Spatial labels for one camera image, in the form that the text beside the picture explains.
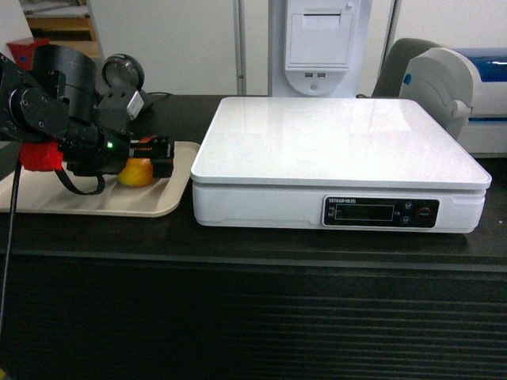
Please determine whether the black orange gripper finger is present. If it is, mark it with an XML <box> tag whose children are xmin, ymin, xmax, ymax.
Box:
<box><xmin>128</xmin><ymin>135</ymin><xmax>175</xmax><ymax>178</ymax></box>

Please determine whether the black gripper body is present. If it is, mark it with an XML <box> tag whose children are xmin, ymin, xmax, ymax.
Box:
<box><xmin>59</xmin><ymin>89</ymin><xmax>143</xmax><ymax>177</ymax></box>

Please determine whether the red yellow mango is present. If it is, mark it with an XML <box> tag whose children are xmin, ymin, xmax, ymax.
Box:
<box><xmin>117</xmin><ymin>158</ymin><xmax>155</xmax><ymax>188</ymax></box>

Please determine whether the black checkout counter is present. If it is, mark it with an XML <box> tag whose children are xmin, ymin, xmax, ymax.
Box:
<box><xmin>0</xmin><ymin>93</ymin><xmax>507</xmax><ymax>380</ymax></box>

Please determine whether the white checkout scale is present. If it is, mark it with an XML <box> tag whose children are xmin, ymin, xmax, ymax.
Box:
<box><xmin>191</xmin><ymin>97</ymin><xmax>492</xmax><ymax>233</ymax></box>

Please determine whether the red wrist clamp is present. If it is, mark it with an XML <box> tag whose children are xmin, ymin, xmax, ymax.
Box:
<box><xmin>20</xmin><ymin>142</ymin><xmax>63</xmax><ymax>172</ymax></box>

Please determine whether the black barcode scanner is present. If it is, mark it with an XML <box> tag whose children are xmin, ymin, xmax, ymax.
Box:
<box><xmin>101</xmin><ymin>54</ymin><xmax>154</xmax><ymax>114</ymax></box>

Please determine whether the beige plastic tray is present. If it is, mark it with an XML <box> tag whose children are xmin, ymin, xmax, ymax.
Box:
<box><xmin>17</xmin><ymin>142</ymin><xmax>200</xmax><ymax>218</ymax></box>

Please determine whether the red fire extinguisher box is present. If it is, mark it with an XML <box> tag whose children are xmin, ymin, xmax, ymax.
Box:
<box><xmin>7</xmin><ymin>37</ymin><xmax>51</xmax><ymax>71</ymax></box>

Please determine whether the grey metal pole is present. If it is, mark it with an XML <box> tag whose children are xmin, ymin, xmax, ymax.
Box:
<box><xmin>233</xmin><ymin>0</ymin><xmax>247</xmax><ymax>96</ymax></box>

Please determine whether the white receipt printer kiosk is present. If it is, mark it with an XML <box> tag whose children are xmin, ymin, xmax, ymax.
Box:
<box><xmin>268</xmin><ymin>1</ymin><xmax>401</xmax><ymax>97</ymax></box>

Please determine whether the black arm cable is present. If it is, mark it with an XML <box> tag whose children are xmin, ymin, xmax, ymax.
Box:
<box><xmin>0</xmin><ymin>164</ymin><xmax>107</xmax><ymax>341</ymax></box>

